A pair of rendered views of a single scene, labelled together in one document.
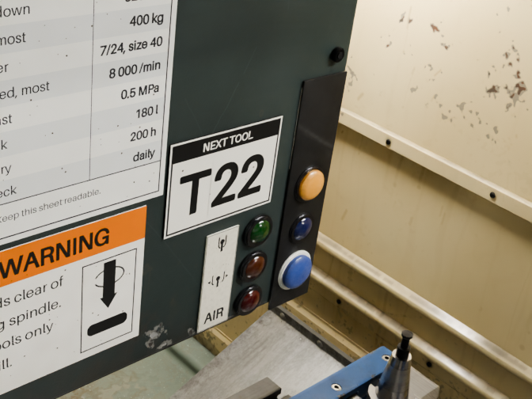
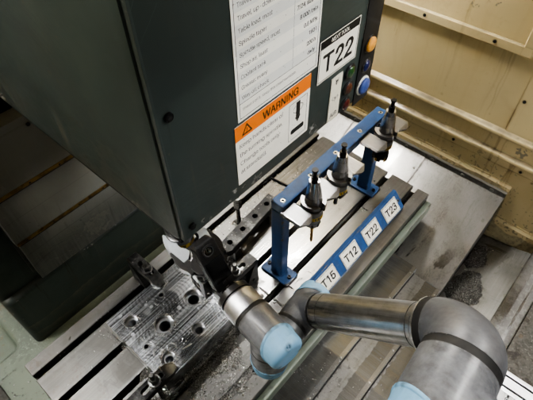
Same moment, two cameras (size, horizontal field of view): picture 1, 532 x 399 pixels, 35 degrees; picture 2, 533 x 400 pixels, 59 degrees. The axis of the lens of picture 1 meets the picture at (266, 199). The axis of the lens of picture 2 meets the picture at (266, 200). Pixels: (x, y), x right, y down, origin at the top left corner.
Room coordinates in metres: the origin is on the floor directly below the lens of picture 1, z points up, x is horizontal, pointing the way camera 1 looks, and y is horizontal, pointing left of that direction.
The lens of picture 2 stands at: (-0.09, 0.15, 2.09)
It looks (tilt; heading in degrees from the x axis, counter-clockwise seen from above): 50 degrees down; 359
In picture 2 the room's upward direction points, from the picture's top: 1 degrees counter-clockwise
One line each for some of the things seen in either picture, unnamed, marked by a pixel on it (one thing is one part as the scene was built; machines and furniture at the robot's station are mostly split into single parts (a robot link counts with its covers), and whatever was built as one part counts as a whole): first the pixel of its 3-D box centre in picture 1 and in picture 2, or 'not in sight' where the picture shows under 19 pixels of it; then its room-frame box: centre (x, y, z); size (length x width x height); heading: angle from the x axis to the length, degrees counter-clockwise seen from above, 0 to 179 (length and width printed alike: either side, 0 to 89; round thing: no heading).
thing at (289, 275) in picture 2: not in sight; (279, 243); (0.63, 0.10, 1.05); 0.10 x 0.05 x 0.30; 47
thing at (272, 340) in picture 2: not in sight; (270, 335); (0.28, 0.14, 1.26); 0.11 x 0.08 x 0.09; 39
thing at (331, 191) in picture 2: not in sight; (326, 190); (0.67, -0.01, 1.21); 0.07 x 0.05 x 0.01; 47
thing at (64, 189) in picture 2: not in sight; (78, 173); (0.81, 0.65, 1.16); 0.48 x 0.05 x 0.51; 137
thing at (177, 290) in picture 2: not in sight; (180, 314); (0.47, 0.37, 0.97); 0.29 x 0.23 x 0.05; 137
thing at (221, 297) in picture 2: not in sight; (218, 279); (0.40, 0.24, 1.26); 0.12 x 0.08 x 0.09; 39
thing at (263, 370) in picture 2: not in sight; (274, 348); (0.30, 0.13, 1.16); 0.11 x 0.08 x 0.11; 141
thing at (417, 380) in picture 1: (415, 385); (396, 123); (0.91, -0.24, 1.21); 0.07 x 0.05 x 0.01; 47
